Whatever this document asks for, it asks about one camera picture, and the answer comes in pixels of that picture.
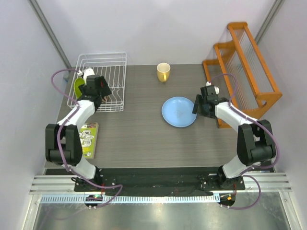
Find light blue plate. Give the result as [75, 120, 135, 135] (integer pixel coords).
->
[161, 97, 197, 128]

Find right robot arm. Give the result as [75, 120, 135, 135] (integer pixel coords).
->
[192, 85, 277, 189]

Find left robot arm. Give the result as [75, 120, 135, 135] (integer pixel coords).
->
[45, 75, 111, 191]

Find orange wooden rack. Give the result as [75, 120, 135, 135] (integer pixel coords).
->
[202, 22, 283, 118]

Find brown yellow plate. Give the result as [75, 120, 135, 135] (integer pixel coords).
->
[101, 96, 110, 103]

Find green plate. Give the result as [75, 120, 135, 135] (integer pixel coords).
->
[73, 78, 85, 99]

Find green illustrated book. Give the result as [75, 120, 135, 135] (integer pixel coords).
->
[79, 123, 99, 159]

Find yellow mug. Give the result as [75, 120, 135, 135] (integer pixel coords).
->
[156, 63, 171, 82]

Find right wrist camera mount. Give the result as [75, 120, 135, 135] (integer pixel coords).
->
[206, 81, 220, 94]

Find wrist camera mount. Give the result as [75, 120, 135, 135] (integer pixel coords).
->
[77, 68, 95, 81]
[206, 81, 220, 94]

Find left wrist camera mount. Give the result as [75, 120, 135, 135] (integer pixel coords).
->
[77, 68, 95, 81]

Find white wire dish rack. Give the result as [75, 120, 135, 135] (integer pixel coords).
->
[67, 52, 127, 112]

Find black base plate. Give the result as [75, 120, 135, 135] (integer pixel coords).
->
[72, 167, 245, 197]

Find perforated metal rail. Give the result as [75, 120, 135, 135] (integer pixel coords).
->
[40, 194, 220, 204]

